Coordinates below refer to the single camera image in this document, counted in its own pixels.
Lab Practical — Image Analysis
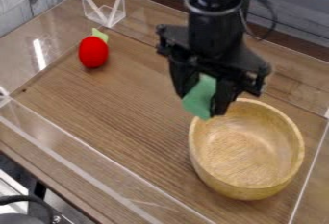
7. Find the black device with cable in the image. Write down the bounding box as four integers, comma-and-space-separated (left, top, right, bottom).
0, 193, 95, 224

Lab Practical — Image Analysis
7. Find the clear acrylic tray wall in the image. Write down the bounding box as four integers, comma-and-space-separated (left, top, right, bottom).
0, 92, 214, 224

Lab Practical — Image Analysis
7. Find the small green wedge block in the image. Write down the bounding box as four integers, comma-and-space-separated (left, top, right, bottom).
91, 28, 108, 44

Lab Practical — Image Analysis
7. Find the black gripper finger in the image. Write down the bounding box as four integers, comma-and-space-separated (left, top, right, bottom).
168, 58, 199, 98
210, 78, 244, 116

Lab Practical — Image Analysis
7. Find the light wooden bowl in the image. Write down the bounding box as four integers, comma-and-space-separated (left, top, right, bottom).
188, 98, 306, 201

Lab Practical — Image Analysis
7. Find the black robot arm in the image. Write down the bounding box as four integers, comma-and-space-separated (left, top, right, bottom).
156, 0, 271, 120

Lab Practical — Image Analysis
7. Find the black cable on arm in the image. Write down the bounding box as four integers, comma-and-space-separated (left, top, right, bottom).
239, 0, 279, 42

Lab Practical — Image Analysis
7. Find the red ball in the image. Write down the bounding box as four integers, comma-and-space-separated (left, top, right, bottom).
79, 37, 109, 68

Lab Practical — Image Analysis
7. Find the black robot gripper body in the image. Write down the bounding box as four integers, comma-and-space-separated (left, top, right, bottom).
155, 9, 271, 96

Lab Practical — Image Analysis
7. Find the green rectangular block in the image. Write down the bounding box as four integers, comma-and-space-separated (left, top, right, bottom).
182, 74, 215, 120

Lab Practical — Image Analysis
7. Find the clear acrylic corner bracket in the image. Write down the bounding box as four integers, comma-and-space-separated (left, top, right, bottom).
81, 0, 125, 28

